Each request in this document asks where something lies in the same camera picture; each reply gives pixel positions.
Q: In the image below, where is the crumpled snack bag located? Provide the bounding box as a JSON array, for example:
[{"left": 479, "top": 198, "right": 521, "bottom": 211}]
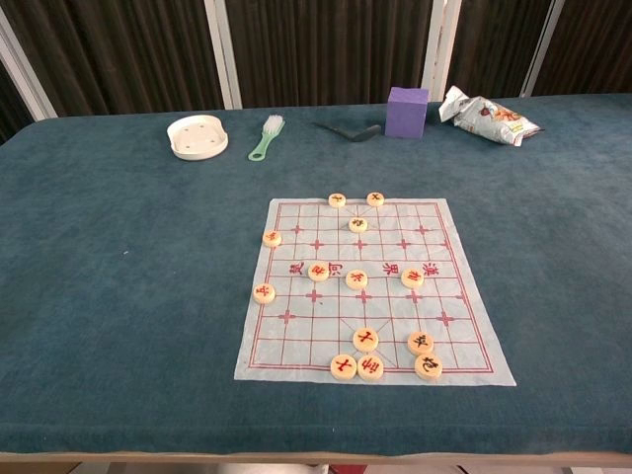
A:
[{"left": 437, "top": 85, "right": 545, "bottom": 148}]

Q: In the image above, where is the white frame post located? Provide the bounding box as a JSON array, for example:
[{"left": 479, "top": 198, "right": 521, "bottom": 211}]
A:
[
  {"left": 520, "top": 0, "right": 566, "bottom": 98},
  {"left": 0, "top": 9, "right": 59, "bottom": 121},
  {"left": 421, "top": 0, "right": 464, "bottom": 103},
  {"left": 203, "top": 0, "right": 243, "bottom": 111}
]

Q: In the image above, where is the purple cube box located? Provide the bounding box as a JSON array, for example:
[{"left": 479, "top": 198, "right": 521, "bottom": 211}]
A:
[{"left": 384, "top": 86, "right": 430, "bottom": 140}]

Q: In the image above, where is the green handled white brush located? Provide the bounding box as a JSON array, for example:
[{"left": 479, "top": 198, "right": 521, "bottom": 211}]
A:
[{"left": 247, "top": 115, "right": 286, "bottom": 163}]

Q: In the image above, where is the white round plastic dish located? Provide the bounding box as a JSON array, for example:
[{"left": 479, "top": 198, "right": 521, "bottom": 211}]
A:
[{"left": 166, "top": 114, "right": 230, "bottom": 161}]

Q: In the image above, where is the white chinese chess board sheet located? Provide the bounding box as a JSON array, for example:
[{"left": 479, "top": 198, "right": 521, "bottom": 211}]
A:
[{"left": 233, "top": 197, "right": 517, "bottom": 387}]

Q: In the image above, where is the teal table cloth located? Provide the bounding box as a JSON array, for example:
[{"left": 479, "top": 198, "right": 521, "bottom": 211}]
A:
[{"left": 0, "top": 93, "right": 632, "bottom": 456}]

